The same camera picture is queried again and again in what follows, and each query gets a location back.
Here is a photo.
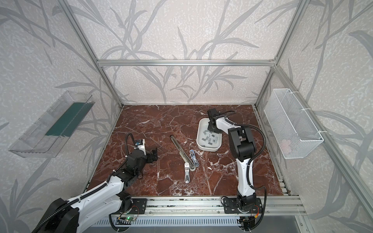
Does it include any small white stapler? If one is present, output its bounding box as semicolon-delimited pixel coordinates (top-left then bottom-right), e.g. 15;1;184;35
184;162;190;183

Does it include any grey white large stapler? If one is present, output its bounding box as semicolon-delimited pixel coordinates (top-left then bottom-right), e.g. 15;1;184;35
170;135;196;171

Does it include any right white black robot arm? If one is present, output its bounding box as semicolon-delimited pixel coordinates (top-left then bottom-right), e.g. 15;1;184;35
207;108;267;212

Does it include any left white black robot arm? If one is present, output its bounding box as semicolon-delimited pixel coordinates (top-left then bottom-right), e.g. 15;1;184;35
33;149;158;233

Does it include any white plastic tray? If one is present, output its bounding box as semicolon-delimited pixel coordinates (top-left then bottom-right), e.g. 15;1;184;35
196;118;222;152

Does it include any green circuit board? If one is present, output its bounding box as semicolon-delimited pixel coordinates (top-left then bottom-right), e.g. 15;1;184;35
115;216;138;225

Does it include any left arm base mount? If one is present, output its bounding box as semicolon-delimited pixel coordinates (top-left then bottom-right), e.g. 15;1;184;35
121;198;147;215

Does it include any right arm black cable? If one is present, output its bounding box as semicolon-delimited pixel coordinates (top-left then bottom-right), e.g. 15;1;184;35
217;110;267;231

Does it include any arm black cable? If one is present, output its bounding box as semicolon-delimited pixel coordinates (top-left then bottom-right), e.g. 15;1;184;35
31;132;138;233
217;110;267;231

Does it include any aluminium front rail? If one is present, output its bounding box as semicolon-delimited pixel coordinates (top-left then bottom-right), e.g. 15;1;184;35
128;196;307;217

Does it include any white wire mesh basket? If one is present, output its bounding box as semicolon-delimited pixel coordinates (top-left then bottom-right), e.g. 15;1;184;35
264;88;324;159

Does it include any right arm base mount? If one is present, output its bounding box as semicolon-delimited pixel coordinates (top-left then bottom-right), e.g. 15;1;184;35
220;197;263;215

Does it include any clear wall shelf green mat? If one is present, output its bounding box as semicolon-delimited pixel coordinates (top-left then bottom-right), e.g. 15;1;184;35
9;91;95;158

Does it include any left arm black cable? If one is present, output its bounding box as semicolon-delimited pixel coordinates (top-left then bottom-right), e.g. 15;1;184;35
31;132;138;233

